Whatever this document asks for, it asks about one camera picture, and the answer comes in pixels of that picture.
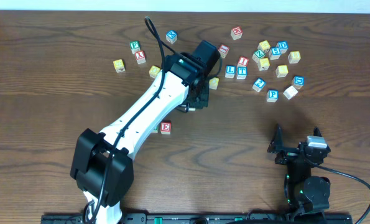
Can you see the blue P block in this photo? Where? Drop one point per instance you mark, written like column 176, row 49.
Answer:
column 272, row 96

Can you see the yellow 8 block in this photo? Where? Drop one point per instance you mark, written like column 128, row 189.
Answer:
column 294, row 57

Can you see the green F block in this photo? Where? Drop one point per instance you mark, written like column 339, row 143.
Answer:
column 135, row 46

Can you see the yellow block top cluster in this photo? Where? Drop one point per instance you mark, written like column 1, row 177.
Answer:
column 264, row 46

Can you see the blue D block lower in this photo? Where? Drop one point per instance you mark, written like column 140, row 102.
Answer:
column 298, row 82

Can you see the red E block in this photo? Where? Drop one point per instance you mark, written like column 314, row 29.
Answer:
column 165, row 127

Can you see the yellow block hammer picture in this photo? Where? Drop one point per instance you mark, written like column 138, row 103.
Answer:
column 263, row 64

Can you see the yellow block left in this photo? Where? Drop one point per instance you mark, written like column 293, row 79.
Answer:
column 119, row 65

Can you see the yellow block lower middle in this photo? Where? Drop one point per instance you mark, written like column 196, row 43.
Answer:
column 154, row 71

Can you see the red I block lower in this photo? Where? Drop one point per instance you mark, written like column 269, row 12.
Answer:
column 243, row 62

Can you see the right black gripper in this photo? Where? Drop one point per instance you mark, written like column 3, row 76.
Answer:
column 292, row 150

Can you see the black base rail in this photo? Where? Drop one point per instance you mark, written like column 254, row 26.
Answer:
column 254, row 217

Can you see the blue L block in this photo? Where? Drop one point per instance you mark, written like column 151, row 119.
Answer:
column 230, row 71

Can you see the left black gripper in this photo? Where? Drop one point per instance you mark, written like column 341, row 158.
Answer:
column 198, row 98

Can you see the red I block upper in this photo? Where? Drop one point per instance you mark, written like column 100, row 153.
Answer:
column 223, row 50

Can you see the blue T block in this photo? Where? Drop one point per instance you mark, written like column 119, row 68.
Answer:
column 241, row 73

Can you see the blue d block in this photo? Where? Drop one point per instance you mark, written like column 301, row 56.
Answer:
column 282, row 46
column 298, row 82

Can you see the blue D block upper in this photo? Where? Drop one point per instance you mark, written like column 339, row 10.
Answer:
column 282, row 46

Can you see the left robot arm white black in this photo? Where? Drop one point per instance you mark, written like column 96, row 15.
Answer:
column 103, row 162

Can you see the yellow S block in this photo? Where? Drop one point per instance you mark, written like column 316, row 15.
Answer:
column 281, row 71

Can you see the plain wood block red 3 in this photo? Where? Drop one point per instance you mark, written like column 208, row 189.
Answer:
column 290, row 92

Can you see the red i block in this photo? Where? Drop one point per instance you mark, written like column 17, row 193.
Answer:
column 223, row 50
column 243, row 62

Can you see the green Z block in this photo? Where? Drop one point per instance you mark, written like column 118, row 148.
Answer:
column 257, row 55

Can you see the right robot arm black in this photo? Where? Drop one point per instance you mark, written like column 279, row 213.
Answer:
column 305, row 193

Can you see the yellow O block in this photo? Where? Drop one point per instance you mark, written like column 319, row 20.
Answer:
column 213, row 83

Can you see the blue 5 block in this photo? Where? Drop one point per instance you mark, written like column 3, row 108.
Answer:
column 274, row 53

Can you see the red Y block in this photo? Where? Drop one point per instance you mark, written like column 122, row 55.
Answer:
column 140, row 57

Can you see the blue 2 block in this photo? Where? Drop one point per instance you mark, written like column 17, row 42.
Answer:
column 258, row 85

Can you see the red H block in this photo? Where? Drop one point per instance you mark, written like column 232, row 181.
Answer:
column 236, row 33

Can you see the blue X block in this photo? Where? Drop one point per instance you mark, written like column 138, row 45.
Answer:
column 171, row 36

